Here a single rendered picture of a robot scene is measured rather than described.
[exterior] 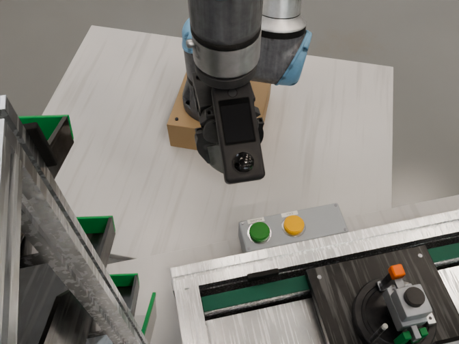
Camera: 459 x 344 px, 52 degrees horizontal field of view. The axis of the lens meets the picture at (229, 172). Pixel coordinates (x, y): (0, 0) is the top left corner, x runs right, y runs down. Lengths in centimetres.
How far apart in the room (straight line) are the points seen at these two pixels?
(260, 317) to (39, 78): 207
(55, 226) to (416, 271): 79
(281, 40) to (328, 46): 183
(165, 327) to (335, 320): 33
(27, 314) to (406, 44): 266
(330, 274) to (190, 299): 26
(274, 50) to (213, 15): 50
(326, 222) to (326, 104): 42
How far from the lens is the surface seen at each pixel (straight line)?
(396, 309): 82
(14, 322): 18
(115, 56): 143
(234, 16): 47
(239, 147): 53
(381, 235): 99
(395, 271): 82
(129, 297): 65
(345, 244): 96
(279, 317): 93
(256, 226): 93
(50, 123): 38
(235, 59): 50
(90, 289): 35
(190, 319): 88
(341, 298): 90
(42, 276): 48
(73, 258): 29
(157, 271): 102
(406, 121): 250
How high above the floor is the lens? 180
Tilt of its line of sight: 56 degrees down
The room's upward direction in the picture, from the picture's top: straight up
